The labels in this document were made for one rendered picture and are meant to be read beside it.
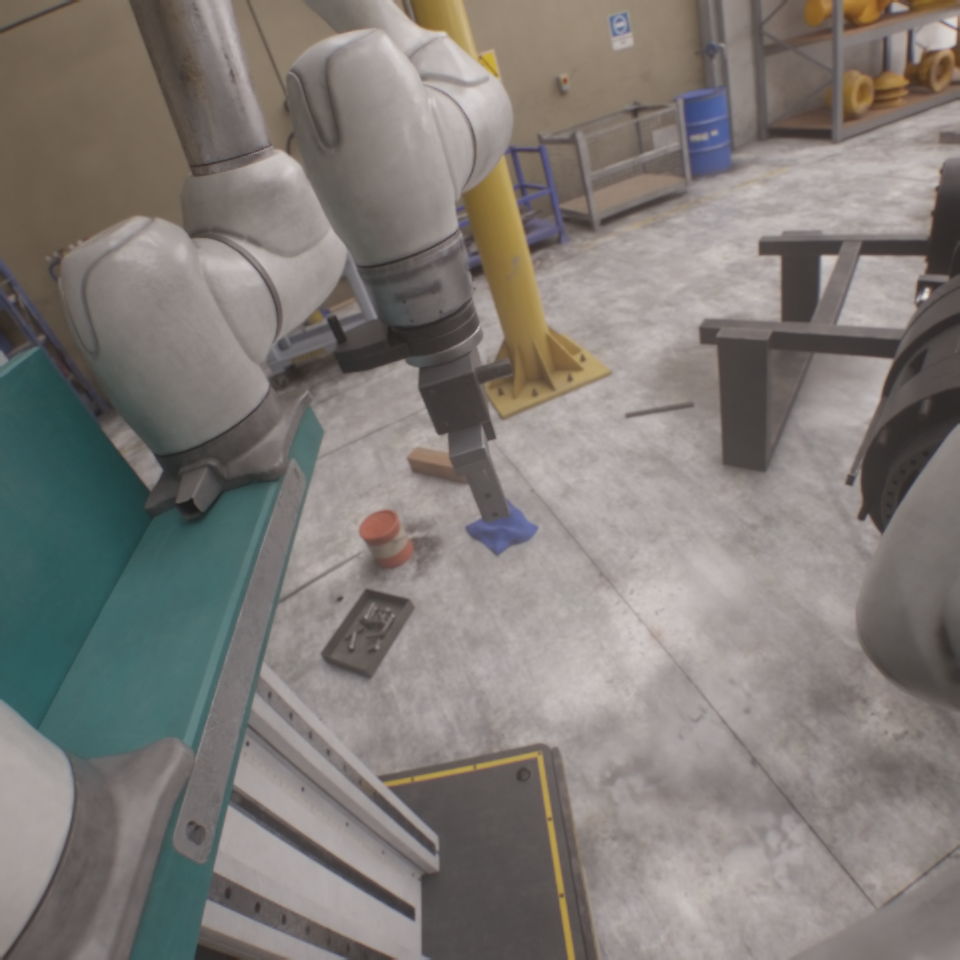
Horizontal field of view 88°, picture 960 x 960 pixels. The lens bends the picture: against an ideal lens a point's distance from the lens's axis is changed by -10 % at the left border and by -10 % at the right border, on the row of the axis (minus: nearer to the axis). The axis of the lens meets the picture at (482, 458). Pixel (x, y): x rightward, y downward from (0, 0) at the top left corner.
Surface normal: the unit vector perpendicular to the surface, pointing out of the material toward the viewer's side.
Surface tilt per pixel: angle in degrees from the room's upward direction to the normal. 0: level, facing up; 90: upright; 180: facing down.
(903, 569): 53
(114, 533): 90
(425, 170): 91
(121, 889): 59
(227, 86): 99
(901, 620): 66
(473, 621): 0
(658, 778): 0
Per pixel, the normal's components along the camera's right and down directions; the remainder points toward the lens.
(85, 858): 0.91, -0.41
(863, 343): -0.57, 0.62
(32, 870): 0.97, -0.19
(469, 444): -0.29, -0.77
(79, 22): 0.35, 0.47
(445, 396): 0.07, 0.58
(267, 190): 0.67, 0.29
